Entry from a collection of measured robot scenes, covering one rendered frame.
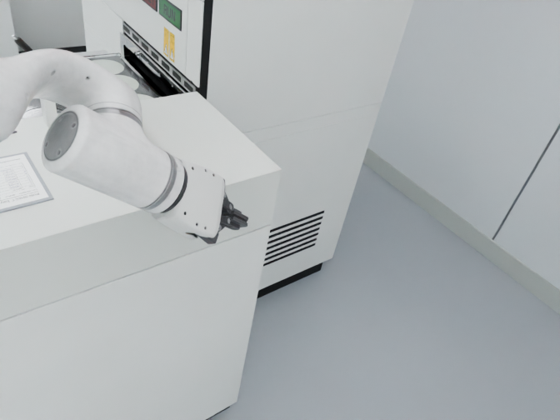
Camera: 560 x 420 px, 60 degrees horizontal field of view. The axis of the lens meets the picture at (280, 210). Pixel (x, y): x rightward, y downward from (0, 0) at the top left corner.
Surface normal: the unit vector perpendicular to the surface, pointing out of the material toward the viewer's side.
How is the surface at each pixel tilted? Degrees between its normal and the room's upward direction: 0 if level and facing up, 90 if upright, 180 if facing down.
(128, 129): 39
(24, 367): 90
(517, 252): 90
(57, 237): 90
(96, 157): 80
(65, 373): 90
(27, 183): 0
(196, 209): 61
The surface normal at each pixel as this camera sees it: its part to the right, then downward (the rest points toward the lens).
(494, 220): -0.80, 0.27
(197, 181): 0.85, -0.17
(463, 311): 0.15, -0.77
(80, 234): 0.58, 0.59
